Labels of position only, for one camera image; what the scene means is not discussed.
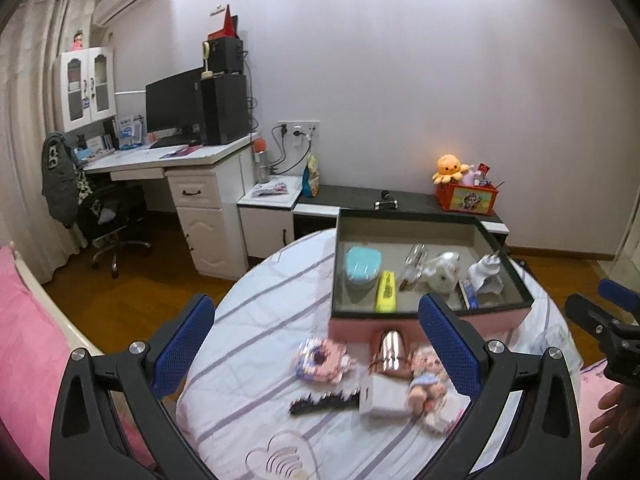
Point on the black speaker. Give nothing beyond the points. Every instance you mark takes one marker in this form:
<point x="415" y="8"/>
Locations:
<point x="227" y="55"/>

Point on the white bed frame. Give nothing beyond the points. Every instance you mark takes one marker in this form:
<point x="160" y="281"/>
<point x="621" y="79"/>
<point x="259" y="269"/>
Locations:
<point x="55" y="305"/>

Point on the red paper box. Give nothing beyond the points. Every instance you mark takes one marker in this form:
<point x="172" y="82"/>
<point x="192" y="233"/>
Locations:
<point x="230" y="25"/>

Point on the white desk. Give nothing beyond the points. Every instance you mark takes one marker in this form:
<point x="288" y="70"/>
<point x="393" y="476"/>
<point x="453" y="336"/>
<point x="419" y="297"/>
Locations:
<point x="210" y="240"/>

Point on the person's right hand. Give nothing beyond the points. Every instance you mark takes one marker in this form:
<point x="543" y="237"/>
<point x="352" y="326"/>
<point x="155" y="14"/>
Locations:
<point x="607" y="415"/>

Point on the black hair clip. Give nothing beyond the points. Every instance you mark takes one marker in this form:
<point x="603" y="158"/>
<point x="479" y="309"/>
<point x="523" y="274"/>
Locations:
<point x="320" y="404"/>

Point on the pink pig doll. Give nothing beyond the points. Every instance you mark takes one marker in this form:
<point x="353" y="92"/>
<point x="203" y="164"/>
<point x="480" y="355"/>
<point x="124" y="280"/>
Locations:
<point x="422" y="382"/>

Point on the orange-capped bottle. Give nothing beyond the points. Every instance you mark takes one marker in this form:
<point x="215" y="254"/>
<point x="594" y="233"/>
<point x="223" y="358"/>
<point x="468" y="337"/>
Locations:
<point x="261" y="162"/>

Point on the pink bed sheet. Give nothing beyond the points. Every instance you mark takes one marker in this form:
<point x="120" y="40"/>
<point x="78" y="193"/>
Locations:
<point x="30" y="340"/>

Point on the grey jacket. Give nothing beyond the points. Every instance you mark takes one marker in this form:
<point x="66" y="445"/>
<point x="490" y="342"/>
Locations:
<point x="57" y="180"/>

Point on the pink blue scrunchie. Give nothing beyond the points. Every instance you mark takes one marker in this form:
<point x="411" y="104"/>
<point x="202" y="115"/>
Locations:
<point x="320" y="357"/>

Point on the rose gold metallic case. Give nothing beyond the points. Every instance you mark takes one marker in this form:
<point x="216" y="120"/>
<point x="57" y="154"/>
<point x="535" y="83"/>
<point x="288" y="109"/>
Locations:
<point x="390" y="352"/>

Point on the black office chair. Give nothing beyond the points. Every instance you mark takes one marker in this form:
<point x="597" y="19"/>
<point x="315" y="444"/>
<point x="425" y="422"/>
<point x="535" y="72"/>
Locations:
<point x="112" y="210"/>

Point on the white unicorn figurine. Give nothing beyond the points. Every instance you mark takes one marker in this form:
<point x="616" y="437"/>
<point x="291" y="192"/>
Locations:
<point x="487" y="272"/>

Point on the black computer tower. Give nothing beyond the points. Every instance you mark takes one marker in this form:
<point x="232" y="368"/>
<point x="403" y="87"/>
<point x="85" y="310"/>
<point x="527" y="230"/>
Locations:
<point x="225" y="110"/>

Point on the pink box with black rim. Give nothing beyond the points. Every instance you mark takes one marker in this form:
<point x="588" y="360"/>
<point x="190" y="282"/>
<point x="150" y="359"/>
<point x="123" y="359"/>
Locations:
<point x="355" y="327"/>

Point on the pink quilt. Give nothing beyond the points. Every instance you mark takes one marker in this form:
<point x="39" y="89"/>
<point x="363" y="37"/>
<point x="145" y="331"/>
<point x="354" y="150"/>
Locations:
<point x="592" y="375"/>

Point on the black keyboard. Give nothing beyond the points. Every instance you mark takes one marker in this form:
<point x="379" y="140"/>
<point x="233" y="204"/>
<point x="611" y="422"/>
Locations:
<point x="172" y="143"/>

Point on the beige curtain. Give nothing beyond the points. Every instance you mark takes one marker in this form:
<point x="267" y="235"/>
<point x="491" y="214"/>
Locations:
<point x="30" y="110"/>

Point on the small yellow desk fan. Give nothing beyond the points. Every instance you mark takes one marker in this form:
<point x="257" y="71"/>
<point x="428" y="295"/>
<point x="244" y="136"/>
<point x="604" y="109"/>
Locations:
<point x="206" y="57"/>

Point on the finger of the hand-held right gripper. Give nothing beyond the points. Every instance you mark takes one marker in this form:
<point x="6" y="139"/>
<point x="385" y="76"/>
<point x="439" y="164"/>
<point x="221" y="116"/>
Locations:
<point x="620" y="292"/>
<point x="590" y="316"/>

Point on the white wall outlet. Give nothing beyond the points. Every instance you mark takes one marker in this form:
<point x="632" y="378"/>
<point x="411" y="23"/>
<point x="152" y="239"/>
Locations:
<point x="300" y="127"/>

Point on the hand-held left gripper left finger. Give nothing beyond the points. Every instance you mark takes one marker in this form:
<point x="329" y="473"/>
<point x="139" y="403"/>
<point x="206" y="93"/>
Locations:
<point x="182" y="345"/>

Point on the purple plush toy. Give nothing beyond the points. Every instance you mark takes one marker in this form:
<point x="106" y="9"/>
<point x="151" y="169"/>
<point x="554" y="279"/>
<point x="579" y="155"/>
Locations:
<point x="475" y="176"/>

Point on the snack bag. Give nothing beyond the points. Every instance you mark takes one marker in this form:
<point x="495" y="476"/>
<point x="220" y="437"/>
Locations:
<point x="311" y="177"/>

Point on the black computer monitor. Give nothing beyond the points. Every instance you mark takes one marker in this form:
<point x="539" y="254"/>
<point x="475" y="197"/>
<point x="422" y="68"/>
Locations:
<point x="172" y="105"/>

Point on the orange octopus plush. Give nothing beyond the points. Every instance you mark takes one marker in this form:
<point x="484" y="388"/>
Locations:
<point x="449" y="169"/>

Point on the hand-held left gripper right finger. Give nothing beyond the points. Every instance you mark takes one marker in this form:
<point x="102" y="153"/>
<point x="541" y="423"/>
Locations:
<point x="447" y="345"/>

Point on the black and white low cabinet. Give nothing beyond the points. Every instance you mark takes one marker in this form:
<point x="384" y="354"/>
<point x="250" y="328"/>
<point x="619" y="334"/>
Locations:
<point x="350" y="197"/>

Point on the pink block figure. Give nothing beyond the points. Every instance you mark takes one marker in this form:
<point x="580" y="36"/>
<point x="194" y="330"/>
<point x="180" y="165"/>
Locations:
<point x="442" y="417"/>

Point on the small white box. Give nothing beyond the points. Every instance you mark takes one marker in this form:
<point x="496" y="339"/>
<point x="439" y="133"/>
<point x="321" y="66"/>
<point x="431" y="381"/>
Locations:
<point x="382" y="397"/>

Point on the small pink doll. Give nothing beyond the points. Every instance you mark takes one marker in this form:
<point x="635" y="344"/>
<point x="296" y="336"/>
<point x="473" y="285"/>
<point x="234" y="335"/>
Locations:
<point x="78" y="41"/>

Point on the white glass-door cabinet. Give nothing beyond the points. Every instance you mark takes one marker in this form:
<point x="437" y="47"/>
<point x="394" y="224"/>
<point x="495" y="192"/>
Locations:
<point x="85" y="90"/>

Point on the teal plastic case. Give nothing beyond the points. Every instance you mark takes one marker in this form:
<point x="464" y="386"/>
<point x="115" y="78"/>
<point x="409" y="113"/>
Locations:
<point x="364" y="267"/>

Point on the pink papers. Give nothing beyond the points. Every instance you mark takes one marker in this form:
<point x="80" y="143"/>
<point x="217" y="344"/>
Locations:
<point x="270" y="189"/>

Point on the yellow highlighter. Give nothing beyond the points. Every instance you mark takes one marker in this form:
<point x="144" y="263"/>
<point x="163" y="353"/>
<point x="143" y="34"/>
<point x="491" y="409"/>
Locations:
<point x="386" y="290"/>

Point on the clear glass bottle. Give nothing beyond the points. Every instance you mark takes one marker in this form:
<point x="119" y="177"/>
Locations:
<point x="412" y="265"/>

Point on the blue box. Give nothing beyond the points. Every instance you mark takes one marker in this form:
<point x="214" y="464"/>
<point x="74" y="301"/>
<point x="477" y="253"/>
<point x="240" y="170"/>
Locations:
<point x="129" y="132"/>

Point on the orange toy box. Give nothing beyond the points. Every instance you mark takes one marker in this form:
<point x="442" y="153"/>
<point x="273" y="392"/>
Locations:
<point x="467" y="199"/>

